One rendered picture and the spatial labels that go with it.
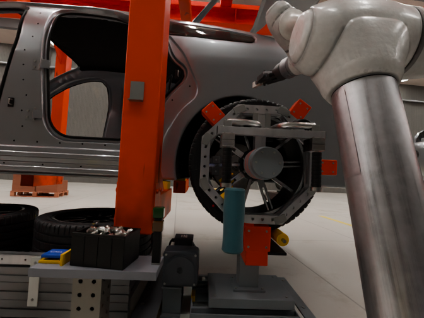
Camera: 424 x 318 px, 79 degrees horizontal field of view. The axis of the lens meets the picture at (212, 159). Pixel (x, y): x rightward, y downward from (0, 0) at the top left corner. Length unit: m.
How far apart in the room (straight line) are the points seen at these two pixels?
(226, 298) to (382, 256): 1.00
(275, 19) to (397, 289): 0.91
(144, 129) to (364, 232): 0.94
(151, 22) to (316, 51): 0.95
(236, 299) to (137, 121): 0.92
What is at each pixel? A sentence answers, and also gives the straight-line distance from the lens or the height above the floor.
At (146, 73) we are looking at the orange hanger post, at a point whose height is 1.22.
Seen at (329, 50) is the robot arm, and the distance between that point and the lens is 0.50.
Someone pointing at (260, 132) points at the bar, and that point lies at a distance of 1.00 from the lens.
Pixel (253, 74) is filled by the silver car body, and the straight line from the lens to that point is 1.80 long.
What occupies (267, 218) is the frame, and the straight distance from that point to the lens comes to 1.21.
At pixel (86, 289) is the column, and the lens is 1.10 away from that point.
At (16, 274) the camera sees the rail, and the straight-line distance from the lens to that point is 1.54.
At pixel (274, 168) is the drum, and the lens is 1.05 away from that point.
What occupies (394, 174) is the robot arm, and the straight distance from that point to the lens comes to 0.43.
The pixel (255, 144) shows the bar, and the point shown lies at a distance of 1.19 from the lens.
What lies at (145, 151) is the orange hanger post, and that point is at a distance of 1.15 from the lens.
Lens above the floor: 0.80
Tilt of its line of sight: 3 degrees up
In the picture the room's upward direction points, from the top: 3 degrees clockwise
